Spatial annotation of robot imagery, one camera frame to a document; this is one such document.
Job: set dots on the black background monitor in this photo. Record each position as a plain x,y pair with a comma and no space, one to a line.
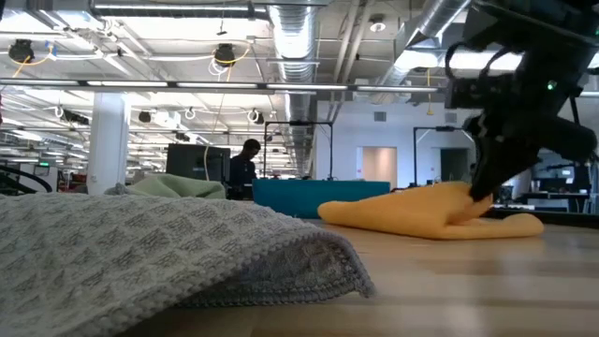
192,161

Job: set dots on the background desk monitor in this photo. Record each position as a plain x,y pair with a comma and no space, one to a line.
564,172

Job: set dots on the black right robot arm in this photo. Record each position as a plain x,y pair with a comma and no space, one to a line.
552,42

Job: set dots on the long overhead light rail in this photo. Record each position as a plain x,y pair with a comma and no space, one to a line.
126,84

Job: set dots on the silver ventilation duct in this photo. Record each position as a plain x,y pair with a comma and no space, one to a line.
292,42
421,28

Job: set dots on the person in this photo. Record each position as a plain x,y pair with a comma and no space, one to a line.
242,173

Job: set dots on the small grey waffle towel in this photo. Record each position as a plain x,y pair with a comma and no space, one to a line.
117,257

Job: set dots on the black metal frame rig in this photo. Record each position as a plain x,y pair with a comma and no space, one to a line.
299,123
440,128

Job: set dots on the teal plastic bin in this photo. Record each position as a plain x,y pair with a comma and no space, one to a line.
304,199

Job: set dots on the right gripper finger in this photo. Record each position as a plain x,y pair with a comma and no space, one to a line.
484,164
507,171

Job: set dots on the orange microfiber towel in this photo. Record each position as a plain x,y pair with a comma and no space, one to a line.
412,210

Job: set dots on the green microfiber towel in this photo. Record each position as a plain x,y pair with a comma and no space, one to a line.
173,186

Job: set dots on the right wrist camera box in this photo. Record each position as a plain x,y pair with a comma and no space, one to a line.
468,91

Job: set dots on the white building column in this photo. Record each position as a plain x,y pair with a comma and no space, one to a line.
107,140

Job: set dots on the black aluminium table frame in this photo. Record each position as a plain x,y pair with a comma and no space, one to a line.
561,217

